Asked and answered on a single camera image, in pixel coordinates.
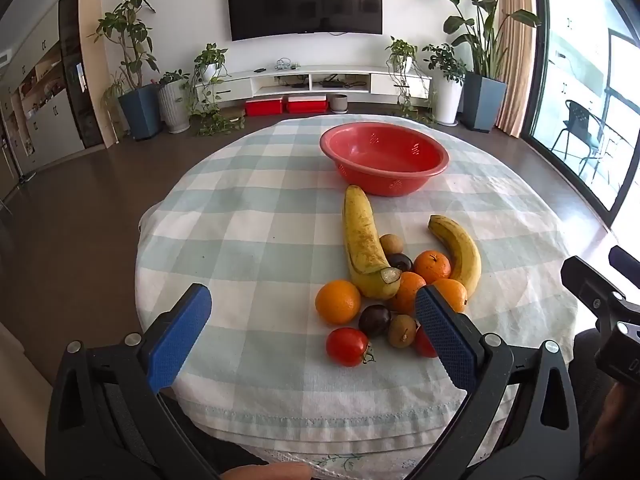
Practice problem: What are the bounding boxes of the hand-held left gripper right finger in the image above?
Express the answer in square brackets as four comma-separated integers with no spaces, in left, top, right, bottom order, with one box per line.
[400,285,581,480]

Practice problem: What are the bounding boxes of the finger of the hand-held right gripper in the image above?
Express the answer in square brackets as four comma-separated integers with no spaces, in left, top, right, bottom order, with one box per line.
[608,246,640,273]
[561,256,627,317]

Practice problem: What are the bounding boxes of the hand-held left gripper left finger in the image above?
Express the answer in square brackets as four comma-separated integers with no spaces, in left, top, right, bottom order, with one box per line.
[45,283,221,480]

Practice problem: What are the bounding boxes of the small mandarin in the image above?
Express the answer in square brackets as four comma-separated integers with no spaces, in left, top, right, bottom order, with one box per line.
[392,271,427,315]
[432,278,468,313]

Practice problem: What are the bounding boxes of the dark plum with stem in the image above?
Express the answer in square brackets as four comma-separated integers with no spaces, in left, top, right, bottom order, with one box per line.
[358,305,392,338]

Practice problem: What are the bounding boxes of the mandarin with green stem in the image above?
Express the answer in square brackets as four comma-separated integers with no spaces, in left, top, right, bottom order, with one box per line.
[413,250,452,285]

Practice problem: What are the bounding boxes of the small curved banana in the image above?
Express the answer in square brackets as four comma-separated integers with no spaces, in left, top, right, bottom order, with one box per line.
[427,215,482,306]

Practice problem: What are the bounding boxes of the red tomato with stem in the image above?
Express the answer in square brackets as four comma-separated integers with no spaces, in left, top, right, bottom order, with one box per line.
[326,327,376,367]

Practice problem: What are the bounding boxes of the large orange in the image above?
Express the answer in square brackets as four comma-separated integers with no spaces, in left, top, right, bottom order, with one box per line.
[315,280,362,326]

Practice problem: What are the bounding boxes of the large straight banana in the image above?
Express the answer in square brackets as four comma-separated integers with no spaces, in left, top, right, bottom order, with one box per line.
[342,185,402,301]

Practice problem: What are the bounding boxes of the red colander bowl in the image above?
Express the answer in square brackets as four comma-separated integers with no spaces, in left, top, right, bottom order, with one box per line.
[320,121,449,197]

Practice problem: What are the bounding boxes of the person's left hand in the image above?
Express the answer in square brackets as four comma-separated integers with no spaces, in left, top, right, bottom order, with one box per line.
[220,462,313,480]

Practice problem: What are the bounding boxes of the person's dark trousers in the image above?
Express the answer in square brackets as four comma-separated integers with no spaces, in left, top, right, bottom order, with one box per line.
[570,330,640,480]

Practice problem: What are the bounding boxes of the checked tablecloth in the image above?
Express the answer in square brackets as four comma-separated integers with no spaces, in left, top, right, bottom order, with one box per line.
[135,115,581,461]

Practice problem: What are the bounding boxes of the black balcony chair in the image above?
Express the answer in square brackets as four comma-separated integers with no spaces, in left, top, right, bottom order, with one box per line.
[550,99,608,183]

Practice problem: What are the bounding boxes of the white embroidered undercloth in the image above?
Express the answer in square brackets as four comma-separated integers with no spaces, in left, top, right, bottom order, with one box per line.
[200,410,501,480]

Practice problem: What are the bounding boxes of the large-leaf plant in dark pot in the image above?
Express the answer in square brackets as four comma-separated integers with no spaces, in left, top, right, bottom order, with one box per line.
[415,0,541,133]

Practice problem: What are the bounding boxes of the beige curtain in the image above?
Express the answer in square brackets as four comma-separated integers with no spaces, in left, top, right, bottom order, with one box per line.
[495,0,538,138]

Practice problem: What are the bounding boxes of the sliding glass door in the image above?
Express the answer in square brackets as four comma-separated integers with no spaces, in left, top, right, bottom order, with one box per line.
[520,0,640,231]

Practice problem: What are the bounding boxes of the plant in white ribbed pot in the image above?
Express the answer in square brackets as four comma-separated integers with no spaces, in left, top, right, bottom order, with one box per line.
[157,70,192,134]

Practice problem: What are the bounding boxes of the tall plant in blue pot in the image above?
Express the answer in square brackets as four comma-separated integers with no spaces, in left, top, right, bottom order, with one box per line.
[90,0,163,141]

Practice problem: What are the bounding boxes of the bushy plant in white pot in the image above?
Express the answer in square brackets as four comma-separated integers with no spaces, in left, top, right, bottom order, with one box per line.
[422,42,466,126]

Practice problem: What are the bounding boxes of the red storage box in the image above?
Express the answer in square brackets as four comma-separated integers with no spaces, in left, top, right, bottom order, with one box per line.
[287,96,329,114]
[245,98,284,117]

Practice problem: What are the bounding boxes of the white television console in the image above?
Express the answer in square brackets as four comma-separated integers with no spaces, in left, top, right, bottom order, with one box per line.
[197,65,432,103]

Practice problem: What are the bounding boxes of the trailing pothos in white pot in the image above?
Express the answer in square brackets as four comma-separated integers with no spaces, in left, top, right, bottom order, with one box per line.
[187,42,246,136]
[385,36,432,122]

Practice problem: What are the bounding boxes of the wall cabinet unit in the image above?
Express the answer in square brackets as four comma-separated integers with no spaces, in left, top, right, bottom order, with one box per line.
[0,0,116,176]

